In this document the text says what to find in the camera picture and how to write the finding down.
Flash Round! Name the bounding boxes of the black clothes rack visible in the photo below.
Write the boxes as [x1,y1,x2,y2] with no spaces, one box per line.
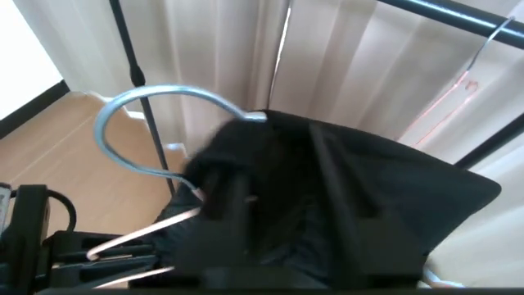
[108,0,524,197]

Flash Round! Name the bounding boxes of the black shorts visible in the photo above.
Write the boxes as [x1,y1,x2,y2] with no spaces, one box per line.
[155,109,503,290]

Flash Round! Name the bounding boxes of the black cable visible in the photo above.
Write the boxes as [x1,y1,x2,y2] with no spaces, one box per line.
[45,188,78,233]

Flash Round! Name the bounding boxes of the pink clothes hanger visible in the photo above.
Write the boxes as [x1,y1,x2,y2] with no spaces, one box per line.
[85,84,269,288]
[413,16,517,147]

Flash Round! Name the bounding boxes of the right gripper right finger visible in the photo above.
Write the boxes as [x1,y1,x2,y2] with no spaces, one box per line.
[309,121,425,288]

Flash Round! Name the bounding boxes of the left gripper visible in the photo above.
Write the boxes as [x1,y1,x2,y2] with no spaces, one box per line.
[0,182,161,293]

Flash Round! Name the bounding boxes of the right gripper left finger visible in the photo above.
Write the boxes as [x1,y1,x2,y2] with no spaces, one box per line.
[174,170,251,288]

